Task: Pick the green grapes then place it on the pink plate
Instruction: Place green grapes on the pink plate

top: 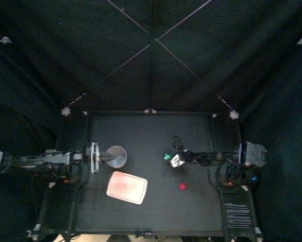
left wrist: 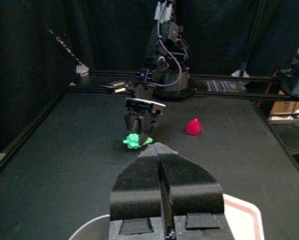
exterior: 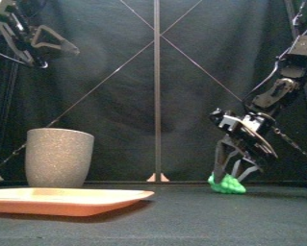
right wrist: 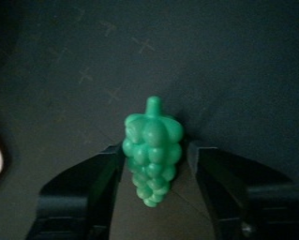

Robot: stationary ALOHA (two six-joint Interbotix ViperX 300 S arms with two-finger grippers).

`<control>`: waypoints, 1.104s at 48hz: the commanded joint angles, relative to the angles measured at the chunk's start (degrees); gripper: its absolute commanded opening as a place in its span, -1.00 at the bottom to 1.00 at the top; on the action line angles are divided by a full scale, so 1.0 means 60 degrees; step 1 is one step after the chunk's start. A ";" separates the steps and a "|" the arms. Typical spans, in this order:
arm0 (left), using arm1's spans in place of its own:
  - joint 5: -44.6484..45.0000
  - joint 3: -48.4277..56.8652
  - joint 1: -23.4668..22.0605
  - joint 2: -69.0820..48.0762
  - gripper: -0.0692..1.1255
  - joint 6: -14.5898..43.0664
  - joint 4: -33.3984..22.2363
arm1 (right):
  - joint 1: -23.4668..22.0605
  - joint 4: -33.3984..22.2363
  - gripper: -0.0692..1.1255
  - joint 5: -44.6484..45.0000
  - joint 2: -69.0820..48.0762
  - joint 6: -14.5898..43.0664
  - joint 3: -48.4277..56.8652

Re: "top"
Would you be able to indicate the black table edge clamp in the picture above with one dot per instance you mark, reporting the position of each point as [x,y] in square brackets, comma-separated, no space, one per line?
[144,234]

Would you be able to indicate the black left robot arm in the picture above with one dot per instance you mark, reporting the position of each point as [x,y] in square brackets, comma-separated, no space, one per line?
[31,160]

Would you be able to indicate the black panel with white label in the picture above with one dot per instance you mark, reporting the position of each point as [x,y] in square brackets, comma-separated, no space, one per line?
[237,214]

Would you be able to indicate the small red toy fruit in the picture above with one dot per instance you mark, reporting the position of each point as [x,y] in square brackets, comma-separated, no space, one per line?
[182,186]

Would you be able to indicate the pink rectangular plate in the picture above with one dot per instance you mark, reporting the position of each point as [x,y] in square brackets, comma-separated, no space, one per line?
[127,187]

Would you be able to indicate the plain black side panel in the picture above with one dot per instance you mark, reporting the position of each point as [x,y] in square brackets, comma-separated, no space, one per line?
[57,208]

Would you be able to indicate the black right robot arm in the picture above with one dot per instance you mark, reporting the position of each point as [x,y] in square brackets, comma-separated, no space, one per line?
[215,156]

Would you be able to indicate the green toy grapes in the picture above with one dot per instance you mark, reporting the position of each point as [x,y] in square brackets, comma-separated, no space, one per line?
[167,156]

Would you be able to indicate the black cloth backdrop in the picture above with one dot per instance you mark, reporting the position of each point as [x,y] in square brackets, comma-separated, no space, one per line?
[150,63]

